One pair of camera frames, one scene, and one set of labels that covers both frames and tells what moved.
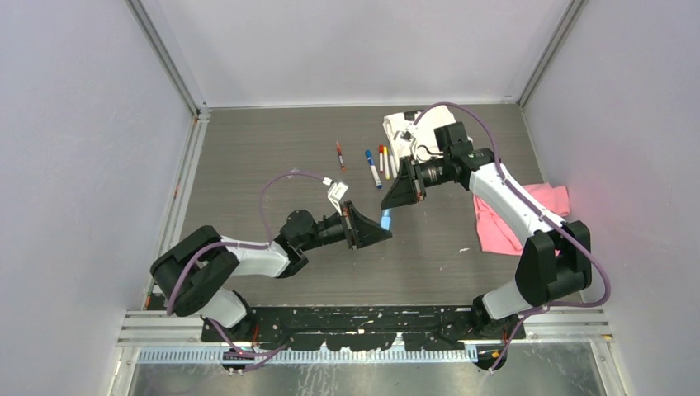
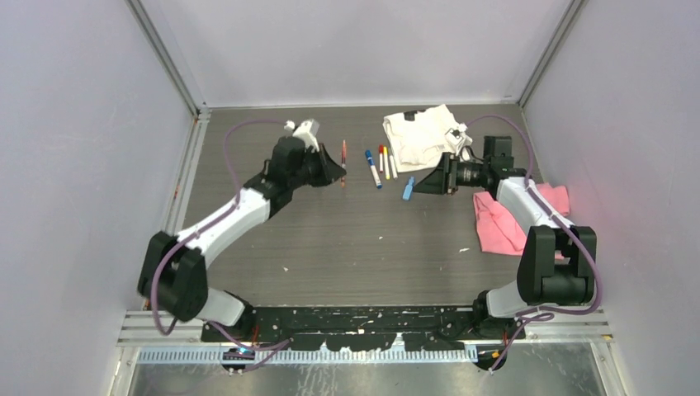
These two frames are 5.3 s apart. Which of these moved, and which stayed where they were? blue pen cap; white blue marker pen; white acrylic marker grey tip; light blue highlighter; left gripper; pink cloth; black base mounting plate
Moved: left gripper; light blue highlighter
Stayed: black base mounting plate; pink cloth; white acrylic marker grey tip; blue pen cap; white blue marker pen
